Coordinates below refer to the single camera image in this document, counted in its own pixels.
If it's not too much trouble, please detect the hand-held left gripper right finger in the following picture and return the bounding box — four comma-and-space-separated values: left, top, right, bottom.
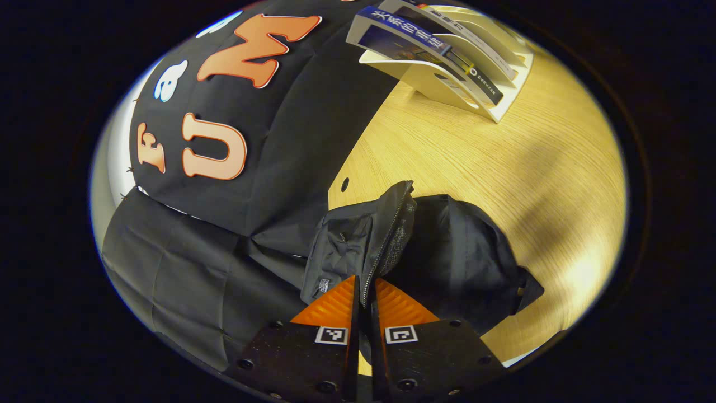
368, 277, 508, 402

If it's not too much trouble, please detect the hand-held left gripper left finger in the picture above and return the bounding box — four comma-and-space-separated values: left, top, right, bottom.
224, 274, 361, 402

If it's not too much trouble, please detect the black schoolbag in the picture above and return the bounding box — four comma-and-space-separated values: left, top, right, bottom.
300, 180, 545, 363

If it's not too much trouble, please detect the white bookshelf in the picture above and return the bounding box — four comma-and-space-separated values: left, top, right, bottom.
346, 0, 535, 124

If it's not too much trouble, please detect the blue book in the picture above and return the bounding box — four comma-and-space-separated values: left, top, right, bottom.
357, 4, 505, 108

